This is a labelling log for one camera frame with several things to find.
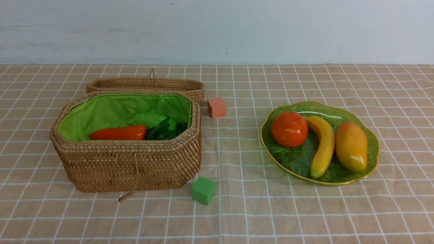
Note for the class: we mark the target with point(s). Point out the checkered beige tablecloth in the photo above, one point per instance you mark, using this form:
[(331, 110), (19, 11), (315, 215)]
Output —
[(255, 202)]

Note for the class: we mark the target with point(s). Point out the orange toy persimmon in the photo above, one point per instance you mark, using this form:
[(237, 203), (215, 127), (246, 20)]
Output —
[(289, 129)]

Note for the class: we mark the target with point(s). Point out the green foam cube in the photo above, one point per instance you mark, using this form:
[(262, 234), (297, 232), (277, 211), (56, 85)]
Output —
[(203, 190)]

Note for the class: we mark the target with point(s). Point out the orange foam cube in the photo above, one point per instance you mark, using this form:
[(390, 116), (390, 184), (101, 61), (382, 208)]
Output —
[(216, 107)]

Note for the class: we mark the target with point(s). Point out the woven wicker basket lid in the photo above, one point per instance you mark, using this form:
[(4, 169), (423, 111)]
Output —
[(192, 88)]

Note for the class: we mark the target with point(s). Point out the orange toy carrot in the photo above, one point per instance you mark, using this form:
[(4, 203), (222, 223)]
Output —
[(167, 129)]

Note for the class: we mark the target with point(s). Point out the woven wicker basket green lining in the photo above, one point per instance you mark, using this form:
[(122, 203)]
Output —
[(127, 165)]

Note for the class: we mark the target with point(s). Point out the green toy bitter gourd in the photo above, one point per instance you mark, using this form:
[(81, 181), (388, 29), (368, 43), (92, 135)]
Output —
[(152, 120)]

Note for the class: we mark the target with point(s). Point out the yellow toy banana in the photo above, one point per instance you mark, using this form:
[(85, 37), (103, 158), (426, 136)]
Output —
[(325, 151)]

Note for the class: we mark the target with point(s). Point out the green glass leaf plate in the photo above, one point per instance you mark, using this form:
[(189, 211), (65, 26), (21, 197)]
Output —
[(297, 161)]

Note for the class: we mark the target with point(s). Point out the orange yellow toy mango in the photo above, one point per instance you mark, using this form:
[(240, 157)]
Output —
[(351, 147)]

